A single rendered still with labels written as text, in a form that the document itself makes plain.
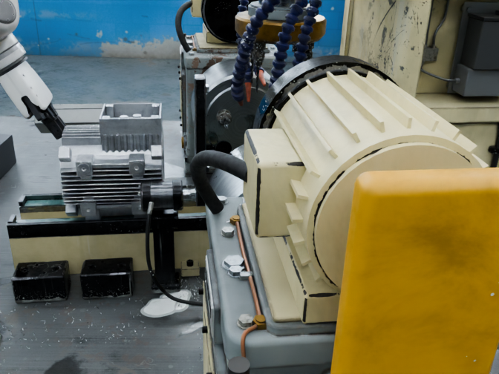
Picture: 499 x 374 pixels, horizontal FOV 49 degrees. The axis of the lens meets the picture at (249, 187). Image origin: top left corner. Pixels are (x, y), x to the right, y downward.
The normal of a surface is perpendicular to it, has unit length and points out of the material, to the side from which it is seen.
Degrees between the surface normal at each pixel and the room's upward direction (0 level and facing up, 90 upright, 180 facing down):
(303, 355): 90
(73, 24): 90
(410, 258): 90
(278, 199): 90
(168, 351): 0
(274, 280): 0
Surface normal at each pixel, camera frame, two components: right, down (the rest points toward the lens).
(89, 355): 0.03, -0.90
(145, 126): 0.13, 0.44
